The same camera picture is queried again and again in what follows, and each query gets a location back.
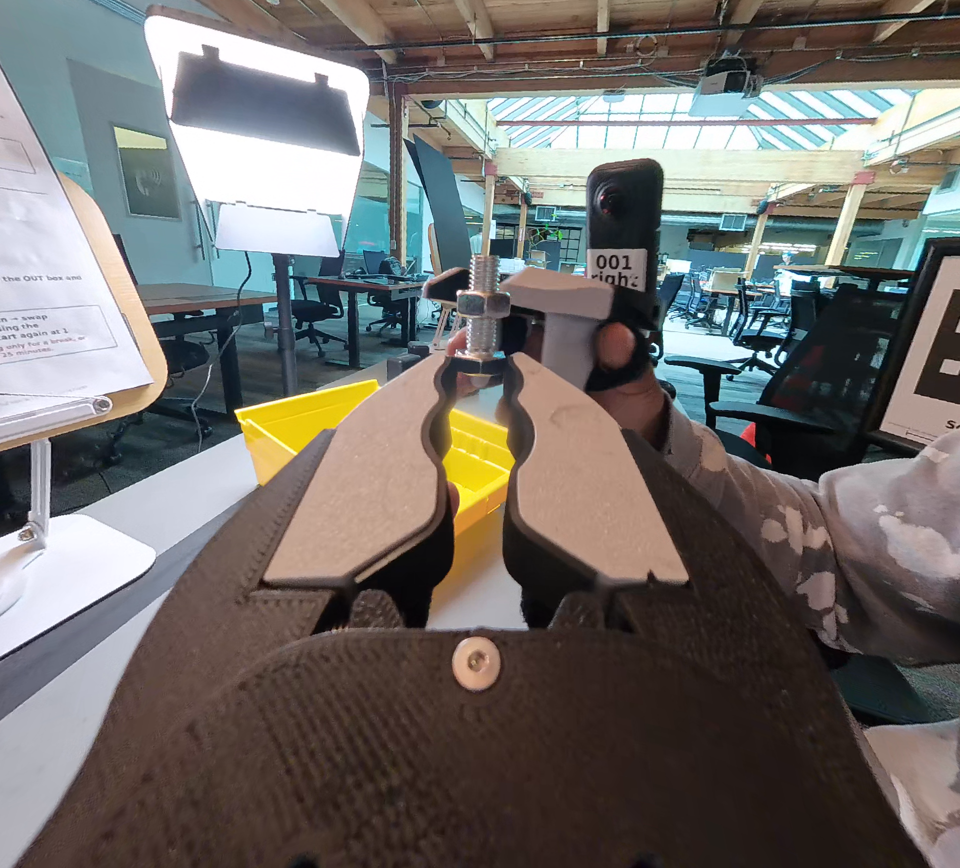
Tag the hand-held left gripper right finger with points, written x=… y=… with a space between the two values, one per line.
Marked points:
x=592 y=500

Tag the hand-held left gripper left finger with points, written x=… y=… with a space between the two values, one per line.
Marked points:
x=367 y=493

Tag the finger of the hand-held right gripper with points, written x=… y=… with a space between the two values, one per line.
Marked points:
x=562 y=298
x=448 y=287

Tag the steel hex nut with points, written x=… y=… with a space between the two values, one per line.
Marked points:
x=484 y=302

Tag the steel hex bolt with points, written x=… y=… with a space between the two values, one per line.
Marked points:
x=484 y=335

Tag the yellow plastic bin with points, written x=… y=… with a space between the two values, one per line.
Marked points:
x=300 y=425

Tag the person's right forearm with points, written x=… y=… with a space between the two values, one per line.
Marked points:
x=825 y=553

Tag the person's right hand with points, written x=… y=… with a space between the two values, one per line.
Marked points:
x=630 y=410

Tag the brown office desk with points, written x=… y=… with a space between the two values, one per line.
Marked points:
x=360 y=281
x=195 y=296

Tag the black cube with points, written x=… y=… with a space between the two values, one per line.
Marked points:
x=407 y=365

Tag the ceiling projector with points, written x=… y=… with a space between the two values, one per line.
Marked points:
x=724 y=88

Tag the black office chair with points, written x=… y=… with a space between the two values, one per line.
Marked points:
x=184 y=358
x=825 y=373

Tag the black light panel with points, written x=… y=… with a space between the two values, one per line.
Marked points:
x=262 y=110

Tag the black and white marker board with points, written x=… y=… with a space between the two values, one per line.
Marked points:
x=922 y=395

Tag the printed instruction sheet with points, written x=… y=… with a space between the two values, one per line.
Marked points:
x=60 y=298

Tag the person's spattered grey sweatshirt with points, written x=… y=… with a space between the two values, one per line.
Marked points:
x=922 y=793

